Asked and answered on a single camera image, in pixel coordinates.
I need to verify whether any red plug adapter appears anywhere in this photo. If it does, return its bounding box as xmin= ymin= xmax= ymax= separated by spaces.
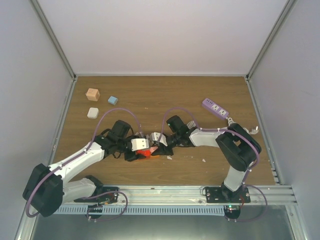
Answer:
xmin=136 ymin=149 xmax=151 ymax=156

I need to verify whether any white square plug adapter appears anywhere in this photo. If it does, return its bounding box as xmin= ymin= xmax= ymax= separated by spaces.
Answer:
xmin=87 ymin=107 xmax=99 ymax=119

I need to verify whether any light blue usb charger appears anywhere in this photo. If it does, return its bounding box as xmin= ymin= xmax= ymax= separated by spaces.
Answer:
xmin=108 ymin=96 xmax=119 ymax=105

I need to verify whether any purple power strip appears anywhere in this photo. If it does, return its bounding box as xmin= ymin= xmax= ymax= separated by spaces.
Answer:
xmin=201 ymin=98 xmax=229 ymax=120

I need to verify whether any white purple strip cable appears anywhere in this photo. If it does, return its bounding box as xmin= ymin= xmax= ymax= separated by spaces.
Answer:
xmin=226 ymin=116 xmax=260 ymax=136

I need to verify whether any peach cube power adapter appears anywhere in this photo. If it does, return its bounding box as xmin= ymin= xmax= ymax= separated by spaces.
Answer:
xmin=85 ymin=88 xmax=100 ymax=102

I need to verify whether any pink plug adapter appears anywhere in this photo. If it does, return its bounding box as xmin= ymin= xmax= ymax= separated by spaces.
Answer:
xmin=149 ymin=146 xmax=158 ymax=154

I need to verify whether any orange power strip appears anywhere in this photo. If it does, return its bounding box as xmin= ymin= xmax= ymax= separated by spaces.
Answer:
xmin=137 ymin=154 xmax=160 ymax=160

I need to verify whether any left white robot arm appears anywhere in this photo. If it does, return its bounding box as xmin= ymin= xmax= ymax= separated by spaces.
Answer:
xmin=22 ymin=120 xmax=150 ymax=218

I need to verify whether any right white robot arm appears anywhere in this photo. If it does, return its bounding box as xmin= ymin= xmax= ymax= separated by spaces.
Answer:
xmin=150 ymin=115 xmax=262 ymax=203

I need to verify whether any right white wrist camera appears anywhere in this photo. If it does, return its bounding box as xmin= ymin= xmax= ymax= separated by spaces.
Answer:
xmin=150 ymin=132 xmax=168 ymax=147

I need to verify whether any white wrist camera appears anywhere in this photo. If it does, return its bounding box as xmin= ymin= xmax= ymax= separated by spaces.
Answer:
xmin=130 ymin=138 xmax=150 ymax=152
xmin=150 ymin=132 xmax=168 ymax=147

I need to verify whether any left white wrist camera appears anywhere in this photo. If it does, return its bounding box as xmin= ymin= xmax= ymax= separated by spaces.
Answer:
xmin=130 ymin=138 xmax=150 ymax=152

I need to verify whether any aluminium front rail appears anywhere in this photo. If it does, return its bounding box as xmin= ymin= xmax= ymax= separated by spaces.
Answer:
xmin=27 ymin=183 xmax=297 ymax=205

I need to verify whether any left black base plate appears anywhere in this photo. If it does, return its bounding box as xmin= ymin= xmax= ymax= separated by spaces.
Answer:
xmin=74 ymin=186 xmax=119 ymax=205

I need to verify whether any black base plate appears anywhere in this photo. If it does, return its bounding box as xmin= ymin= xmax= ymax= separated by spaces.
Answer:
xmin=74 ymin=186 xmax=119 ymax=205
xmin=202 ymin=185 xmax=251 ymax=204

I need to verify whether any grey slotted cable duct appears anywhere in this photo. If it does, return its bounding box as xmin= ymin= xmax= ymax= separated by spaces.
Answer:
xmin=55 ymin=204 xmax=225 ymax=216

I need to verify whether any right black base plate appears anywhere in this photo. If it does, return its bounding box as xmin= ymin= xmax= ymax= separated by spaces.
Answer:
xmin=202 ymin=185 xmax=251 ymax=204

